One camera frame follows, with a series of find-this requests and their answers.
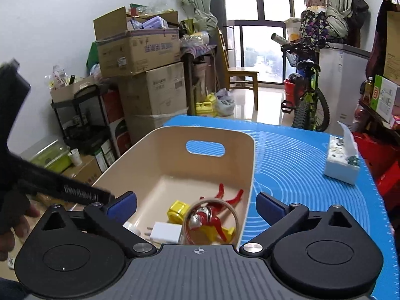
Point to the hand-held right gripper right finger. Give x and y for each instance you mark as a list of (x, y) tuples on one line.
[(268, 205)]

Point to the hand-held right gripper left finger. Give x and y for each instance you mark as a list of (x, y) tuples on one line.
[(125, 205)]

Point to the clear tape roll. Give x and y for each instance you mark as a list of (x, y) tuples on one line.
[(237, 222)]

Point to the white charger plug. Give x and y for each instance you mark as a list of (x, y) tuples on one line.
[(165, 232)]

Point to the beige plastic basket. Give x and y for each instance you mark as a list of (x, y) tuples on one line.
[(162, 168)]

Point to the red silver action figure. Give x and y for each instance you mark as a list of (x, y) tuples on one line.
[(207, 217)]

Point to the person's left hand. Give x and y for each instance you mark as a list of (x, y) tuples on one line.
[(6, 247)]

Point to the yellow plastic toy piece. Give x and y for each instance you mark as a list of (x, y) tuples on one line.
[(229, 232)]

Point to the brown printed cardboard box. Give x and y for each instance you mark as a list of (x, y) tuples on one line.
[(87, 172)]

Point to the blue silicone mat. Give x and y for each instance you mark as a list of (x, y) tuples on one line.
[(297, 162)]

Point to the green white small cartons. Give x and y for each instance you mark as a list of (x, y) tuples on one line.
[(104, 156)]

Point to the green lidded container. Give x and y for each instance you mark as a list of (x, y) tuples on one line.
[(50, 159)]

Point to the paper cup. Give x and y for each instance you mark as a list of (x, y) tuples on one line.
[(75, 159)]

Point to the white red printed carton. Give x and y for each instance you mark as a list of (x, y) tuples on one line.
[(120, 137)]

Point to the black shelf rack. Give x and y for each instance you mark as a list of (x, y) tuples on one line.
[(81, 98)]

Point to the white tissue box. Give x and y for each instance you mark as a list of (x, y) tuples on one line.
[(340, 168)]

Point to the plastic wrapped cardboard box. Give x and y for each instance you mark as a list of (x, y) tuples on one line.
[(150, 126)]

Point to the grey plastic bag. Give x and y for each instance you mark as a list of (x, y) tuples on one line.
[(225, 103)]

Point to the green black bicycle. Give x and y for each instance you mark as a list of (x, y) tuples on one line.
[(309, 100)]

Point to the yellow plastic jug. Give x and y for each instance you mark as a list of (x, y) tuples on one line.
[(203, 109), (212, 98)]

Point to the red bucket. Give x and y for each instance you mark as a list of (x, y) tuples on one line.
[(289, 89)]

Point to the large plain cardboard box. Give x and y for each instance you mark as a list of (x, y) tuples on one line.
[(156, 90)]

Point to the red gift boxes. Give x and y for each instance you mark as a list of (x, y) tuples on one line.
[(381, 162)]

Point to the wooden chair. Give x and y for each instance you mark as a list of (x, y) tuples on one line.
[(242, 73)]

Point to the white chest freezer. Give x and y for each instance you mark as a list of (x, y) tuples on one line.
[(340, 84)]

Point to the dark wooden shelf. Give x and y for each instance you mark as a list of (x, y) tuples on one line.
[(375, 112)]

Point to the person's dark trouser leg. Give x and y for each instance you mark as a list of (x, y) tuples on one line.
[(11, 289)]

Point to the open cardboard box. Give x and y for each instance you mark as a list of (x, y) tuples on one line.
[(137, 53)]

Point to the amber drink bottle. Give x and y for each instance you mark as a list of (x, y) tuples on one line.
[(369, 89)]

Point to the green white printed box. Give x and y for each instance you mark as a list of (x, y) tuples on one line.
[(386, 98)]

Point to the table with patterned cloth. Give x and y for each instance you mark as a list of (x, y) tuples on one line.
[(197, 53)]

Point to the floral bag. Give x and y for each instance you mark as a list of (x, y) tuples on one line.
[(314, 25)]

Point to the brown paper envelope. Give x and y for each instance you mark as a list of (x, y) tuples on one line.
[(393, 47)]

